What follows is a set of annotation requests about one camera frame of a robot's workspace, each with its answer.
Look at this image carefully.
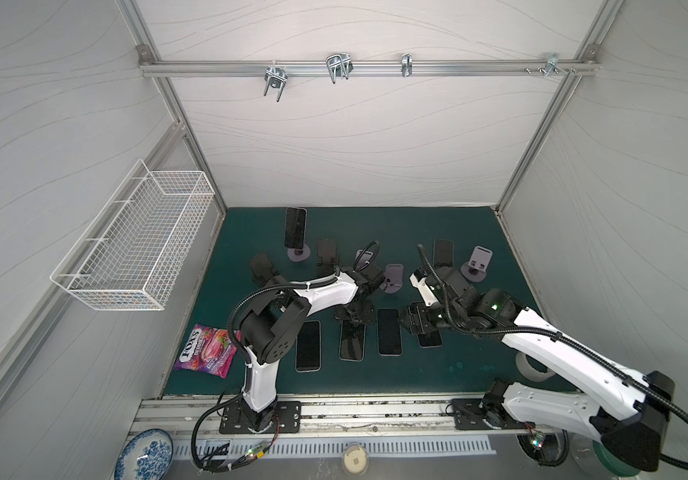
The metal u-bolt clamp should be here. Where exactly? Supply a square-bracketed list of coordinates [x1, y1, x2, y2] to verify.
[263, 66, 288, 102]
[325, 52, 353, 84]

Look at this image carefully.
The aluminium top crossbar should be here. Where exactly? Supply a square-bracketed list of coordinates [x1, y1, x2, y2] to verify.
[140, 57, 601, 78]

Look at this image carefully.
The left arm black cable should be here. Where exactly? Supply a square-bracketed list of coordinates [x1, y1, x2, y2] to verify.
[190, 240, 381, 472]

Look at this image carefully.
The grey round phone stand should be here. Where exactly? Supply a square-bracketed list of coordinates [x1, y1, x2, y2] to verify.
[460, 246, 493, 283]

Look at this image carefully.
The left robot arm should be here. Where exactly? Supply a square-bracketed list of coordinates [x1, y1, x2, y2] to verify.
[227, 264, 385, 432]

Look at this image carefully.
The white vented cable duct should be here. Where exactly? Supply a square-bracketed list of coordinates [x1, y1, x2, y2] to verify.
[172, 436, 497, 462]

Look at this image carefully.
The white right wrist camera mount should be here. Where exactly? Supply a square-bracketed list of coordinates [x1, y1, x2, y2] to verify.
[409, 269, 439, 307]

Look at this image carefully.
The metal u-bolt clamp middle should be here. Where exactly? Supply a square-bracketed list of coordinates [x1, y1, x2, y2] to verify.
[325, 52, 353, 84]

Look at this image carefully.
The blue white ceramic plate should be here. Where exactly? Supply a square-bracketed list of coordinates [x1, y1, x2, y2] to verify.
[114, 428, 173, 480]

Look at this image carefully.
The purple edged black phone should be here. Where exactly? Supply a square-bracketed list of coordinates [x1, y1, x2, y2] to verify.
[417, 331, 443, 348]

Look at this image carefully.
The green lid clear jar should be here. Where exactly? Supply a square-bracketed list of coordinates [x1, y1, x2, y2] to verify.
[570, 435, 640, 479]

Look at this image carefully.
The metal clamp small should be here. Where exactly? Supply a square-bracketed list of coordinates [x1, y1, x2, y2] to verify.
[401, 53, 413, 78]

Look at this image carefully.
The metal u-bolt clamp left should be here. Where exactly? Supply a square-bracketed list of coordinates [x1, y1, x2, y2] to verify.
[263, 66, 288, 102]

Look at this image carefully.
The metal bracket right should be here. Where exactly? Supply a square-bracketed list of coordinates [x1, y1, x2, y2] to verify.
[523, 53, 578, 78]

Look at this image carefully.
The white wire basket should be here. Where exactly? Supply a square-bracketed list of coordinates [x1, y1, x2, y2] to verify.
[50, 160, 214, 311]

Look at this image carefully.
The purple snack packet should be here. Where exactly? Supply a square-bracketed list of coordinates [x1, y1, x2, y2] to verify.
[174, 324, 237, 378]

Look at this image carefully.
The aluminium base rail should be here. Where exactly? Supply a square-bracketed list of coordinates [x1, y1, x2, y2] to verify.
[129, 387, 599, 441]

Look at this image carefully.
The white tape roll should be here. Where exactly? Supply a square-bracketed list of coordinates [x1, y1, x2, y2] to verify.
[515, 352, 555, 383]

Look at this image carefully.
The small round beige container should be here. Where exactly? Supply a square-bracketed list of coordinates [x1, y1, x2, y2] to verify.
[342, 443, 369, 476]

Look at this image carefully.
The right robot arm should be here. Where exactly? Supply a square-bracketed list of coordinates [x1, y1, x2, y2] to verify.
[405, 267, 674, 472]

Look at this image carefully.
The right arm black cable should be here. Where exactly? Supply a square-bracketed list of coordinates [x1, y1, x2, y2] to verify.
[415, 243, 688, 474]

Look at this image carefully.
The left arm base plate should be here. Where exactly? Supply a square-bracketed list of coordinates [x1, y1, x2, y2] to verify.
[219, 399, 301, 435]

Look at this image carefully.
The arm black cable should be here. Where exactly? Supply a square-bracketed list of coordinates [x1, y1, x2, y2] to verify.
[415, 243, 688, 474]
[190, 240, 381, 472]

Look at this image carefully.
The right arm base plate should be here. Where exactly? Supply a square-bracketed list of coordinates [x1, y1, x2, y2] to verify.
[450, 398, 529, 431]

